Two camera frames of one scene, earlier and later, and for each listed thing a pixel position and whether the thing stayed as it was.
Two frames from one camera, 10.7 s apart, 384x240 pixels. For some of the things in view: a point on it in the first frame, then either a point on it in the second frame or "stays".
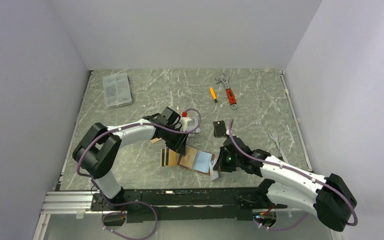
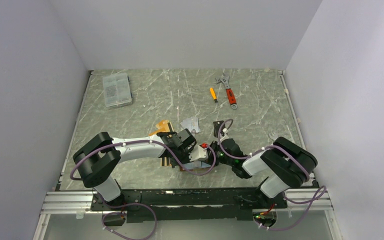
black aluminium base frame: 187,205 stays
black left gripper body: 173,139 -> 185,155
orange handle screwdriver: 213,95 stays
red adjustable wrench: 229,92 stays
